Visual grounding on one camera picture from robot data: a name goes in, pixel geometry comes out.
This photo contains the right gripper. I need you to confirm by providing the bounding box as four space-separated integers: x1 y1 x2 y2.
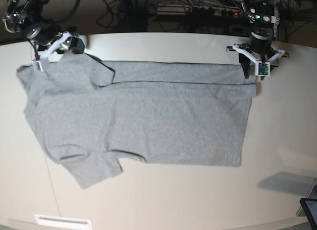
37 31 85 54

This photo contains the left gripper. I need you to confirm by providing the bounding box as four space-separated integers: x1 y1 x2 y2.
238 32 277 79

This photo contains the grey T-shirt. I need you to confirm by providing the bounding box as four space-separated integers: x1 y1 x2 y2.
16 53 256 189

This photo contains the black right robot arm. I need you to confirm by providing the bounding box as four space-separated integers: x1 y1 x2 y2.
2 0 81 60

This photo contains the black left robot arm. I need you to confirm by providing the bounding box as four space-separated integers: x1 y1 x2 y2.
226 0 287 80

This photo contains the black power strip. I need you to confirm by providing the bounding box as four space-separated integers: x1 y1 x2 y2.
157 4 240 18

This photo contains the white label strip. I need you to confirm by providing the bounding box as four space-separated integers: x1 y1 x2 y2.
35 214 93 230

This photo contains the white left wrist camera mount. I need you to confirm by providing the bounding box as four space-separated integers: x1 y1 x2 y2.
226 44 289 81

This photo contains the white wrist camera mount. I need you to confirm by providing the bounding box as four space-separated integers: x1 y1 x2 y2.
31 31 80 73
226 44 289 81

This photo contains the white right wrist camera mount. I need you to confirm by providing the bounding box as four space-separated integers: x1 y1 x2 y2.
31 31 80 73

